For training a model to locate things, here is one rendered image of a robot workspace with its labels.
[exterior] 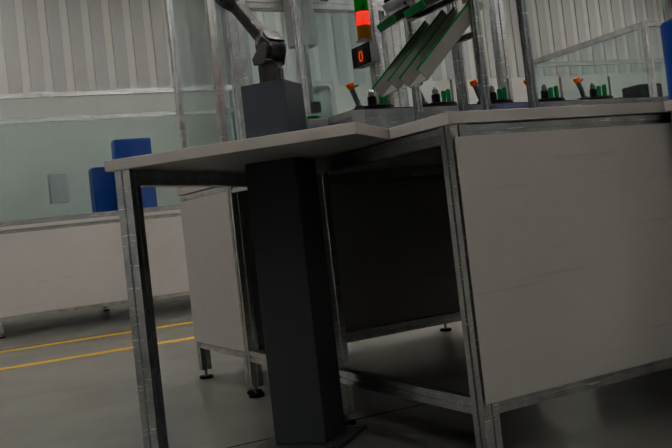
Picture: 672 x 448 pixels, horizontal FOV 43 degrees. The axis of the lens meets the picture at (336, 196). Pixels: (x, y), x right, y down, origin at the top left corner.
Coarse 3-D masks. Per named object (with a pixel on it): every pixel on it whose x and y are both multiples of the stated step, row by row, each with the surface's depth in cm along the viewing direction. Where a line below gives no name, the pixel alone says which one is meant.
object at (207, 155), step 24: (216, 144) 210; (240, 144) 208; (264, 144) 206; (288, 144) 204; (312, 144) 211; (336, 144) 219; (360, 144) 227; (120, 168) 220; (144, 168) 225; (168, 168) 233; (192, 168) 243; (216, 168) 252; (240, 168) 263
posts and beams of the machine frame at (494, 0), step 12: (492, 0) 384; (492, 12) 386; (492, 24) 386; (504, 24) 385; (492, 36) 386; (504, 36) 384; (504, 48) 384; (504, 60) 384; (504, 72) 383; (504, 84) 382
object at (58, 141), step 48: (96, 96) 738; (144, 96) 755; (0, 144) 703; (48, 144) 719; (96, 144) 735; (144, 144) 752; (0, 192) 700; (48, 192) 716; (96, 192) 732; (144, 192) 749
